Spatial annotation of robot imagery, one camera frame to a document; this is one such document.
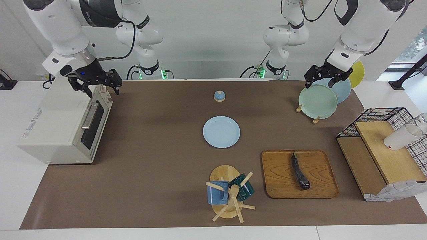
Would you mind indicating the wooden tray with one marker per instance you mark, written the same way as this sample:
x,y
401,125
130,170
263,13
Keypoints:
x,y
280,176

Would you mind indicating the black clamp mount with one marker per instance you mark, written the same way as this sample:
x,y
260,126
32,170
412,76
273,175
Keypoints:
x,y
6,85

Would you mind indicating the white cup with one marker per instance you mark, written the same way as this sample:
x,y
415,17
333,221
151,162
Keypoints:
x,y
398,138

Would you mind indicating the yellow plate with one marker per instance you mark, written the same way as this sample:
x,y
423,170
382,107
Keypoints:
x,y
358,71

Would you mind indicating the black camera stand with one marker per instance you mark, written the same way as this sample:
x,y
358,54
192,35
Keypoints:
x,y
405,76

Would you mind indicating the wooden mug tree stand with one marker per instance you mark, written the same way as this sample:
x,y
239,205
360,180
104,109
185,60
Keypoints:
x,y
225,173

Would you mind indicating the clear glass cup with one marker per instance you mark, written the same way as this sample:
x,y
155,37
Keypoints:
x,y
423,120

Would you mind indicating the brown table mat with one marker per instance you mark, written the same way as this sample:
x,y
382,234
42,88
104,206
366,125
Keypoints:
x,y
160,166

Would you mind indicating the wooden plate rack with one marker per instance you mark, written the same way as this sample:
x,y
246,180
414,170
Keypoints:
x,y
315,120

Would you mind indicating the white toaster oven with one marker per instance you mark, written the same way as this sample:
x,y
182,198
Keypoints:
x,y
50,123

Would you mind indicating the marble patterned cloth strip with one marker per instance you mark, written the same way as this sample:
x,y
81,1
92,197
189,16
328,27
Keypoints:
x,y
393,191

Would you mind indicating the pale green plate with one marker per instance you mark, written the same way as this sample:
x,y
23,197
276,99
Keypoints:
x,y
317,101

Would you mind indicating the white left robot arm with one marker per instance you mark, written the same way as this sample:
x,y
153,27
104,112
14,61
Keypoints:
x,y
363,30

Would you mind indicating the light blue racked plate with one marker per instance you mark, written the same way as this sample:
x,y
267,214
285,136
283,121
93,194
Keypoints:
x,y
343,91

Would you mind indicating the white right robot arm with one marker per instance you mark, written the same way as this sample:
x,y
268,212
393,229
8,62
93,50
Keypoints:
x,y
60,30

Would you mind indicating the oven glass door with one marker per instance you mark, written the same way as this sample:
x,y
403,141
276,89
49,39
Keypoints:
x,y
95,123

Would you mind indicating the small blue bell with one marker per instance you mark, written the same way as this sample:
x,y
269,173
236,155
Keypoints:
x,y
219,96

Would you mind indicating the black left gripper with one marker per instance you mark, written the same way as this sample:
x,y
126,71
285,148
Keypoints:
x,y
330,71

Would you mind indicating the dark green mug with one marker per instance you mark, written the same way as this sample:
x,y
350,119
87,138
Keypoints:
x,y
245,190

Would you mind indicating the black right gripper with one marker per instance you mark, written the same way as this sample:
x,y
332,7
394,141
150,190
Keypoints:
x,y
88,73

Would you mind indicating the dark purple eggplant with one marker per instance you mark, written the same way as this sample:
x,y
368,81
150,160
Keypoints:
x,y
298,173

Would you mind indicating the blue mug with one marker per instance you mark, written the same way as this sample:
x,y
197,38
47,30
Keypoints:
x,y
217,195

